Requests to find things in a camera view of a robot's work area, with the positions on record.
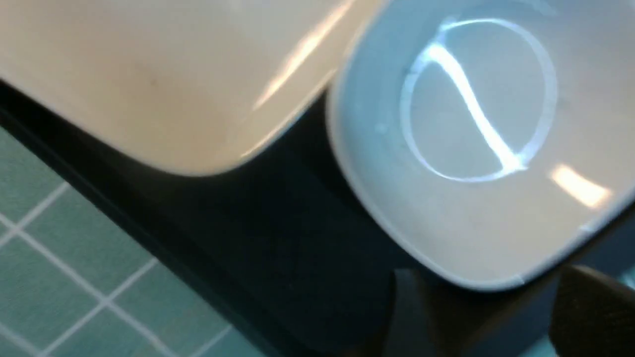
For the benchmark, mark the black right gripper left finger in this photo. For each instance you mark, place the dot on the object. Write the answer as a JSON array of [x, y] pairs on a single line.
[[427, 319]]

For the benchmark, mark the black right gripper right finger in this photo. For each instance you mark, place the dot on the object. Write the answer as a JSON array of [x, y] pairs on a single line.
[[593, 315]]

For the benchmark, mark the small white square bowl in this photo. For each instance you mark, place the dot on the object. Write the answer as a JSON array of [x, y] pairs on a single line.
[[489, 138]]

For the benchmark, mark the large white square plate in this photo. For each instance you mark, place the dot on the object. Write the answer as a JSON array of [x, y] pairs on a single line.
[[189, 87]]

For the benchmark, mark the black plastic serving tray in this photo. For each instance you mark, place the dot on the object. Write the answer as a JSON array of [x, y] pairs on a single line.
[[281, 246]]

